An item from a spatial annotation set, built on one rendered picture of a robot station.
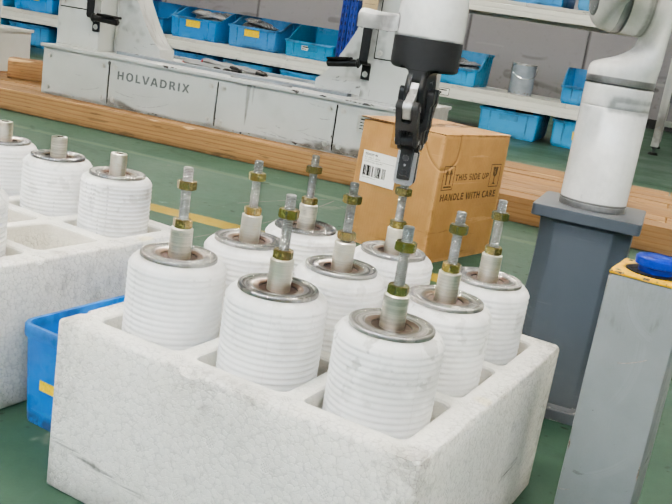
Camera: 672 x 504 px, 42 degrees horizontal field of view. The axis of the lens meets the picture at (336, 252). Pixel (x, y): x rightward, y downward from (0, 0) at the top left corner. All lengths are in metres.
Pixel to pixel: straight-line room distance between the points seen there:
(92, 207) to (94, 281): 0.12
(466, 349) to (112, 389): 0.33
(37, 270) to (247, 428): 0.40
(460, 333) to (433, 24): 0.33
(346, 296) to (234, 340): 0.14
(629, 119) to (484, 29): 8.08
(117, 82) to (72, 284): 2.26
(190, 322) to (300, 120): 2.18
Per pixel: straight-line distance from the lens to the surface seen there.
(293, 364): 0.79
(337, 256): 0.89
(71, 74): 3.46
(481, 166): 2.11
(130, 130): 3.22
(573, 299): 1.26
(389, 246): 1.00
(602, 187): 1.25
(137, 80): 3.29
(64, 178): 1.28
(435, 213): 1.99
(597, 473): 0.91
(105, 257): 1.15
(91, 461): 0.91
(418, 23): 0.95
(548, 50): 9.18
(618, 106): 1.24
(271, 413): 0.75
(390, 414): 0.74
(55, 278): 1.10
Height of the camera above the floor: 0.49
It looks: 14 degrees down
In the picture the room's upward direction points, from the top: 9 degrees clockwise
